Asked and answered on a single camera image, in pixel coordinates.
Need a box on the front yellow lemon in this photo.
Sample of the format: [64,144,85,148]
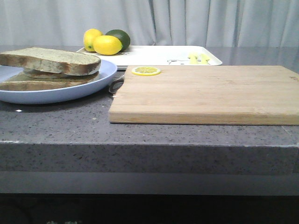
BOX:
[93,35,122,56]

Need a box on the metal cutting board handle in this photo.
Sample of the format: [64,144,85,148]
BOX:
[109,77,124,94]

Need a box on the wooden cutting board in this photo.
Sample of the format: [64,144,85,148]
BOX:
[109,65,299,125]

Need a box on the yellow plastic fork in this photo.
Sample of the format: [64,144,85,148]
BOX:
[188,52,199,65]

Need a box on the yellow lemon slice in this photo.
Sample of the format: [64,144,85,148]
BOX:
[131,66,161,76]

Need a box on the fried egg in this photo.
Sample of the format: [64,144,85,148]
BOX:
[23,68,70,79]

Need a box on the light blue round plate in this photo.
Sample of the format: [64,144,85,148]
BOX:
[0,60,117,105]

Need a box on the bread slice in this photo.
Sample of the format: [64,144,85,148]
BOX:
[0,47,101,76]
[0,71,99,91]

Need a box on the grey curtain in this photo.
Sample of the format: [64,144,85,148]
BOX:
[0,0,299,47]

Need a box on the yellow plastic knife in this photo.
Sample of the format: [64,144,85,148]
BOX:
[200,53,210,65]

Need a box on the back yellow lemon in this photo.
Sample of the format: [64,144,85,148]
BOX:
[83,28,102,52]

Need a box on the green lime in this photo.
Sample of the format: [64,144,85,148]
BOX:
[106,29,131,52]

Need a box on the white bear print tray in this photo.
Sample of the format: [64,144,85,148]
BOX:
[78,45,222,70]

